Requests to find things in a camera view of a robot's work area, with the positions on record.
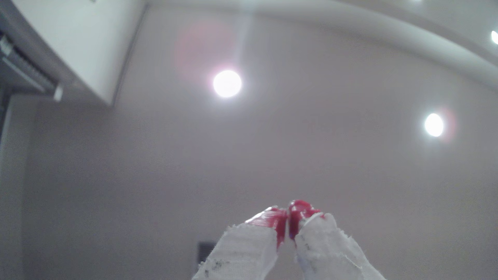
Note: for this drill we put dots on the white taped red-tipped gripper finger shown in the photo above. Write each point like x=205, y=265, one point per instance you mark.
x=241, y=252
x=326, y=249

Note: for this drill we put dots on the round ceiling light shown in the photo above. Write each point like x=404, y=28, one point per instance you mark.
x=434, y=125
x=495, y=37
x=227, y=83

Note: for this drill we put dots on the dark wall vent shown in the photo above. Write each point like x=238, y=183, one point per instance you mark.
x=205, y=251

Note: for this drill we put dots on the white wall air conditioner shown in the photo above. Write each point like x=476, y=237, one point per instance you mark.
x=97, y=39

